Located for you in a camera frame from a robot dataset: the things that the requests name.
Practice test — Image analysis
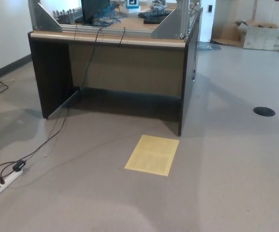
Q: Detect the yellow paper sheet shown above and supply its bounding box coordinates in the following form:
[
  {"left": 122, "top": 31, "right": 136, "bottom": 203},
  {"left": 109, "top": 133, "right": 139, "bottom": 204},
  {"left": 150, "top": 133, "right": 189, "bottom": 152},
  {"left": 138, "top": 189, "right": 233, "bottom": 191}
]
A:
[{"left": 124, "top": 134, "right": 180, "bottom": 176}]

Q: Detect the flat black pad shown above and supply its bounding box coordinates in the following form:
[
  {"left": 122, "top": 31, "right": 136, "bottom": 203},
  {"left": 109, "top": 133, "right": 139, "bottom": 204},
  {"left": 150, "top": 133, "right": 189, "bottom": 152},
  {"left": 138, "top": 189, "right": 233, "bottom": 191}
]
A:
[{"left": 143, "top": 14, "right": 170, "bottom": 24}]

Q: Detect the clear plastic wrap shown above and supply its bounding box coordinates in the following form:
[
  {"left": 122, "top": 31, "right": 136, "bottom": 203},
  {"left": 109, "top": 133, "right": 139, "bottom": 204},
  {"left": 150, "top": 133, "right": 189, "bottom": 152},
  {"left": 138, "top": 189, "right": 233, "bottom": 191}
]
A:
[{"left": 197, "top": 41, "right": 223, "bottom": 51}]

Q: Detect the dark wooden desk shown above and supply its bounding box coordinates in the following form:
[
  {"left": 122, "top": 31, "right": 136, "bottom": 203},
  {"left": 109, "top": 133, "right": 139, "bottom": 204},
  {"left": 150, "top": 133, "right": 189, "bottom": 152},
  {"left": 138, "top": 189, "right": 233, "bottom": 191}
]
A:
[{"left": 28, "top": 6, "right": 204, "bottom": 137}]

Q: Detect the black keyboard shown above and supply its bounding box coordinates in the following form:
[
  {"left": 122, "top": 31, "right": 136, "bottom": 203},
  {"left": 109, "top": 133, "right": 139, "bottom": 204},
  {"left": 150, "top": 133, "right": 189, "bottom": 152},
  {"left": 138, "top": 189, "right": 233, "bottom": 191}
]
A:
[{"left": 138, "top": 8, "right": 173, "bottom": 18}]

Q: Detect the white box with marker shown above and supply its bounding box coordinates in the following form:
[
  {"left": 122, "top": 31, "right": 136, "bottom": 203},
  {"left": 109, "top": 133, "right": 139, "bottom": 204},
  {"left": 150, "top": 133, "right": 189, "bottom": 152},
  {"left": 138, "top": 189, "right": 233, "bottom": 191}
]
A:
[{"left": 125, "top": 0, "right": 141, "bottom": 13}]

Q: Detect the black monitor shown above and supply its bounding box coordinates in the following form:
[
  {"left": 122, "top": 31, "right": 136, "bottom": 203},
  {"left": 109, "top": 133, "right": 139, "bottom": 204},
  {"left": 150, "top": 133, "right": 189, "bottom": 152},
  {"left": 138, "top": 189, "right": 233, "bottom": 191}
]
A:
[{"left": 75, "top": 0, "right": 111, "bottom": 25}]

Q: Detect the flattened brown cardboard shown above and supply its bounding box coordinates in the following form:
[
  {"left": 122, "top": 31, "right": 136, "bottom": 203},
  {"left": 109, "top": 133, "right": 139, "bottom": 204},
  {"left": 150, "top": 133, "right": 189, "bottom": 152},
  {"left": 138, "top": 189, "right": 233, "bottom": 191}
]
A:
[{"left": 211, "top": 23, "right": 248, "bottom": 47}]

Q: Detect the round black floor cover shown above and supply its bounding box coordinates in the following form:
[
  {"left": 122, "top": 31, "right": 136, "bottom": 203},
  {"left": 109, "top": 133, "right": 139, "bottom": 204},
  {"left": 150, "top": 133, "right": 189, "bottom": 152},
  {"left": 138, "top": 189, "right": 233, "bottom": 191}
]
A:
[{"left": 253, "top": 106, "right": 276, "bottom": 117}]

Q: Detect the black power adapter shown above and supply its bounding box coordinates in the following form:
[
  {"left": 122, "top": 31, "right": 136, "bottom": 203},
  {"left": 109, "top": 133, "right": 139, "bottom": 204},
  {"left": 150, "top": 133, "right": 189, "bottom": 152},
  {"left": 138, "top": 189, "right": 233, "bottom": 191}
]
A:
[{"left": 13, "top": 160, "right": 28, "bottom": 172}]

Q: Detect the white cardboard box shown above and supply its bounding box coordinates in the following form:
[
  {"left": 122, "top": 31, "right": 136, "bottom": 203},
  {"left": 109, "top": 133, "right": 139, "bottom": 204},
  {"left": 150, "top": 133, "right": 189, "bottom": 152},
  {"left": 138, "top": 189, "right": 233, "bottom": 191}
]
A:
[{"left": 237, "top": 18, "right": 279, "bottom": 51}]

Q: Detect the white power strip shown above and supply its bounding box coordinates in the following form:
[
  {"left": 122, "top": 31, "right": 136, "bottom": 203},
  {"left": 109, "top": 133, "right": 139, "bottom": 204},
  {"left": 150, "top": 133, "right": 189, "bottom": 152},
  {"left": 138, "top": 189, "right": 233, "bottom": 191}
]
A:
[{"left": 0, "top": 169, "right": 24, "bottom": 196}]

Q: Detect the long black power cable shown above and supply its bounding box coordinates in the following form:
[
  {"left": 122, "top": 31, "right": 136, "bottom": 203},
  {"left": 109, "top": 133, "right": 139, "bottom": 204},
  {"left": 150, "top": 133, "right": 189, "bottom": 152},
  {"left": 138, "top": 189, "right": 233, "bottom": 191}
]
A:
[{"left": 21, "top": 27, "right": 104, "bottom": 163}]

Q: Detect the thin black hanging cable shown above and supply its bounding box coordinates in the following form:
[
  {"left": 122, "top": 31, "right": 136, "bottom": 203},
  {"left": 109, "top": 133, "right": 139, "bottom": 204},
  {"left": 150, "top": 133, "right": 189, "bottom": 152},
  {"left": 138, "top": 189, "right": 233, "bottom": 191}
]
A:
[{"left": 189, "top": 6, "right": 197, "bottom": 82}]

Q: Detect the blue cable bundle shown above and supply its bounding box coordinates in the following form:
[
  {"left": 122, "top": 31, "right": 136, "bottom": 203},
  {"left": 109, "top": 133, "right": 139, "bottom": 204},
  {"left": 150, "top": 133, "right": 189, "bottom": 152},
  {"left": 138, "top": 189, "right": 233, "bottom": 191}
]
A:
[{"left": 93, "top": 1, "right": 122, "bottom": 27}]

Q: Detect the aluminium profile frame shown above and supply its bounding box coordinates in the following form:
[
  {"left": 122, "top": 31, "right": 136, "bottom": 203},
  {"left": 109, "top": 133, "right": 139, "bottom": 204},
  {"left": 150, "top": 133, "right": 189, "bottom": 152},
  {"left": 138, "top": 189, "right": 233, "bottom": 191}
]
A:
[{"left": 28, "top": 0, "right": 200, "bottom": 40}]

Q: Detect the white floor cable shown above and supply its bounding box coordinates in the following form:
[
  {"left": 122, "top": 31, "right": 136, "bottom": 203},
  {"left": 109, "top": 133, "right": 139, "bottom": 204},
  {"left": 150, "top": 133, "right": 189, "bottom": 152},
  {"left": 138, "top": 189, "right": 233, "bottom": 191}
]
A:
[{"left": 0, "top": 78, "right": 16, "bottom": 95}]

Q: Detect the black plug cord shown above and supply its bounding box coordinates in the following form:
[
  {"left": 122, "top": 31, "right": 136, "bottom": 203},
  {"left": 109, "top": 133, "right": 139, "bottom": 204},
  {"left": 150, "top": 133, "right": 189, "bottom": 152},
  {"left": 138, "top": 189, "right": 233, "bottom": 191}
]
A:
[{"left": 0, "top": 160, "right": 17, "bottom": 187}]

